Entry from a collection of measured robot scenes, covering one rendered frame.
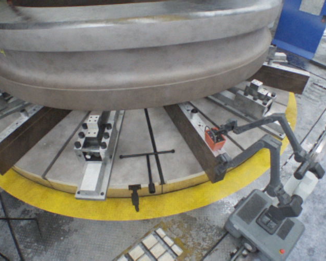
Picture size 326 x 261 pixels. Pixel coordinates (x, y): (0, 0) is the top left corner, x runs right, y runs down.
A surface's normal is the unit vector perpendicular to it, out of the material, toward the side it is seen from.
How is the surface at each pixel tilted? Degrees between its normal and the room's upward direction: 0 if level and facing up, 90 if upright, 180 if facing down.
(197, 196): 0
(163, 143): 0
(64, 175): 0
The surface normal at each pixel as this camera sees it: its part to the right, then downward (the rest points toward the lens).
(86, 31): 0.00, 0.69
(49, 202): 0.00, -0.72
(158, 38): 0.22, 0.67
